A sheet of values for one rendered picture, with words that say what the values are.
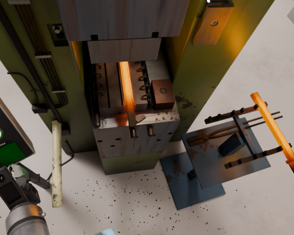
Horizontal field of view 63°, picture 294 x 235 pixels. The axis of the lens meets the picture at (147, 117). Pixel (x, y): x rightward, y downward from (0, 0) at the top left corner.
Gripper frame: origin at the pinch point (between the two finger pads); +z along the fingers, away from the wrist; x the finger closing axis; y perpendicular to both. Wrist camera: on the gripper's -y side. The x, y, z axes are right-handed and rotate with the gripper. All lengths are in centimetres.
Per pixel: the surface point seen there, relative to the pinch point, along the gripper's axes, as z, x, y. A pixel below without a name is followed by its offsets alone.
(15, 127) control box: 8.0, 6.5, -7.3
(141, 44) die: -13, 48, -26
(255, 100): -15, 99, 21
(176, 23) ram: -20, 56, -30
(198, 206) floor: 6, 76, 118
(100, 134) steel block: 11.8, 32.1, 16.0
